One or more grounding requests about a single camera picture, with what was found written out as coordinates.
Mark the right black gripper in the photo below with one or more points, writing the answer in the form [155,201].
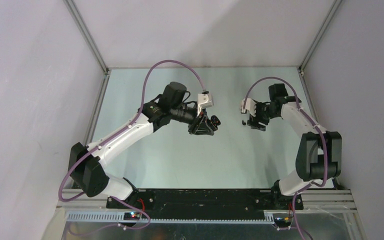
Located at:
[253,122]

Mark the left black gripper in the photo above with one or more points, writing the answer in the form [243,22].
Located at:
[201,125]

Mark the black earbud charging case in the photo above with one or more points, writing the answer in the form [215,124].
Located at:
[215,122]

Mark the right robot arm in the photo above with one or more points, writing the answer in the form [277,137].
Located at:
[319,154]

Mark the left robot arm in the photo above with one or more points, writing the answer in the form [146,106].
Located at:
[88,163]

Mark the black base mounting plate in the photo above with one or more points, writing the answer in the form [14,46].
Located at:
[211,204]

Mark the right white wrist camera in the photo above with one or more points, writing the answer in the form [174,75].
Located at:
[248,105]

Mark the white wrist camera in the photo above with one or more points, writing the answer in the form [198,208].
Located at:
[248,105]
[204,101]

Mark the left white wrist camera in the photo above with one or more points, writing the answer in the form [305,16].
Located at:
[204,101]

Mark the right aluminium frame post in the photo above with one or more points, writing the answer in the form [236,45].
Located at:
[310,60]

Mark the aluminium frame post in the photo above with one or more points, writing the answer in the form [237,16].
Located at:
[86,34]
[310,60]

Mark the left aluminium frame post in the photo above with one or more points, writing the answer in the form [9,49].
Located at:
[86,34]

